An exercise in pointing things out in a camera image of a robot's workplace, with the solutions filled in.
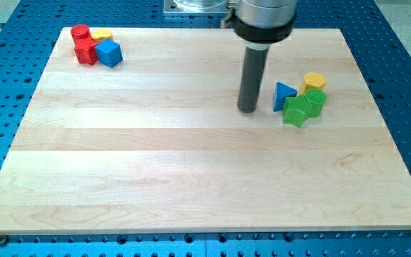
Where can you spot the green cylinder block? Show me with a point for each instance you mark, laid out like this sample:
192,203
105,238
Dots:
317,99

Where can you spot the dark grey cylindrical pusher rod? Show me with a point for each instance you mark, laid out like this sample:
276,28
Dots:
252,75

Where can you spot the green star block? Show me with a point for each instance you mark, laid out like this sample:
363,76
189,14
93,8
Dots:
296,110

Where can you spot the red star block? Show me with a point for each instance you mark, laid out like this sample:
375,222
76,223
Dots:
85,50

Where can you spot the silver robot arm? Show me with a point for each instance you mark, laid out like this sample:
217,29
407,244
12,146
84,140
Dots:
259,23

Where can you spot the blue cube block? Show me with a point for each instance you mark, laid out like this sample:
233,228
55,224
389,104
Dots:
109,53

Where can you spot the red cylinder block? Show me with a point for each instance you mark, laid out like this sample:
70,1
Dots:
80,33

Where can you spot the yellow block top left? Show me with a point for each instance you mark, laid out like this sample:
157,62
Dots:
100,35

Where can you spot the yellow hexagon block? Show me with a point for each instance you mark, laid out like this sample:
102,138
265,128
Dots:
312,80

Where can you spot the wooden board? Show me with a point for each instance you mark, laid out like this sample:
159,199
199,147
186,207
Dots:
157,144

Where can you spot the blue perforated metal table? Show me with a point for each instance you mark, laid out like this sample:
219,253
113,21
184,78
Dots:
29,36

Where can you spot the blue triangle block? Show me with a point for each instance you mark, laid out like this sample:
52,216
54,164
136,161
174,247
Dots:
280,94

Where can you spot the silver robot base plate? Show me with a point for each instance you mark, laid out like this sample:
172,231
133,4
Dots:
187,7

